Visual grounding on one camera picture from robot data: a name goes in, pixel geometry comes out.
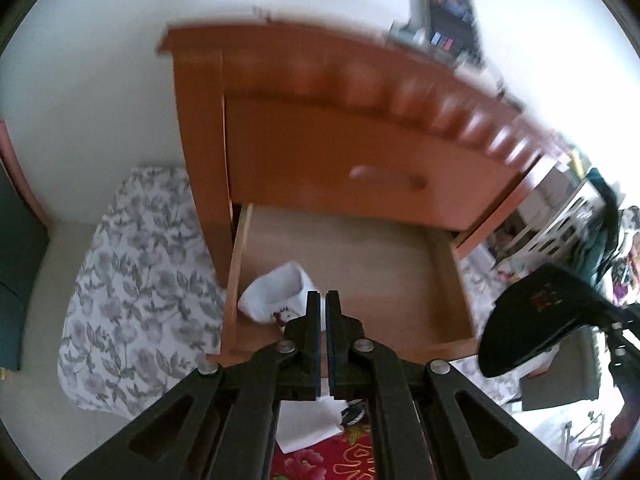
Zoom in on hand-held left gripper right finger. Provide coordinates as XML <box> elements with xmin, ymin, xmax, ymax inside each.
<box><xmin>325</xmin><ymin>288</ymin><xmax>584</xmax><ymax>480</ymax></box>

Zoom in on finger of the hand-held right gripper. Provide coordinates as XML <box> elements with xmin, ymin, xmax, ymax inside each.
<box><xmin>606</xmin><ymin>319</ymin><xmax>640</xmax><ymax>393</ymax></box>

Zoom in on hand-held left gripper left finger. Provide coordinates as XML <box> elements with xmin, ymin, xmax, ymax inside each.
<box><xmin>60</xmin><ymin>290</ymin><xmax>322</xmax><ymax>480</ymax></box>

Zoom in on black printed strap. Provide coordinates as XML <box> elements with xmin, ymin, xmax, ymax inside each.
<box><xmin>340</xmin><ymin>400</ymin><xmax>367</xmax><ymax>427</ymax></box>

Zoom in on white cloth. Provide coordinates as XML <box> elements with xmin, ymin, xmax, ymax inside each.
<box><xmin>275</xmin><ymin>395</ymin><xmax>346</xmax><ymax>453</ymax></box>

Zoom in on white sock with red print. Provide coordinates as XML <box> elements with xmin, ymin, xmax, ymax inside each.
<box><xmin>237</xmin><ymin>260</ymin><xmax>321</xmax><ymax>332</ymax></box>

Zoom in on black cap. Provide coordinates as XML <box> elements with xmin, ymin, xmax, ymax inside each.
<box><xmin>479</xmin><ymin>262</ymin><xmax>626</xmax><ymax>378</ymax></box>

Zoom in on wooden drawer with wide handle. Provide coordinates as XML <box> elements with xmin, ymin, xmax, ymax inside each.
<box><xmin>207</xmin><ymin>202</ymin><xmax>551</xmax><ymax>376</ymax></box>

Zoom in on red floral blanket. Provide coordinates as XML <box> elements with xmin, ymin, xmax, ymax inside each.
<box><xmin>270</xmin><ymin>430</ymin><xmax>381</xmax><ymax>480</ymax></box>

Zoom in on dark teal garment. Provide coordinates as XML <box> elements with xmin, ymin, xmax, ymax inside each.
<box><xmin>585</xmin><ymin>167</ymin><xmax>627</xmax><ymax>291</ymax></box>

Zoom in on white cutout chair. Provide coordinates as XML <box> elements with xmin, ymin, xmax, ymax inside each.
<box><xmin>520</xmin><ymin>180</ymin><xmax>608</xmax><ymax>266</ymax></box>

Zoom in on grey floral bedsheet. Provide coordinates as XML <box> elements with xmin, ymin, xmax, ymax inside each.
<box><xmin>57</xmin><ymin>165</ymin><xmax>236</xmax><ymax>418</ymax></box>

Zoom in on wooden nightstand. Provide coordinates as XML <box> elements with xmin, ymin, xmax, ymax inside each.
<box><xmin>159</xmin><ymin>20</ymin><xmax>571</xmax><ymax>361</ymax></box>

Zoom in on dark teal cabinet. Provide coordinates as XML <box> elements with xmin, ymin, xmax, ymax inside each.
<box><xmin>0</xmin><ymin>170</ymin><xmax>51</xmax><ymax>371</ymax></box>

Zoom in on wooden drawer with slim handle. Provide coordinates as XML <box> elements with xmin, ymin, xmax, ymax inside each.
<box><xmin>222</xmin><ymin>95</ymin><xmax>543</xmax><ymax>233</ymax></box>

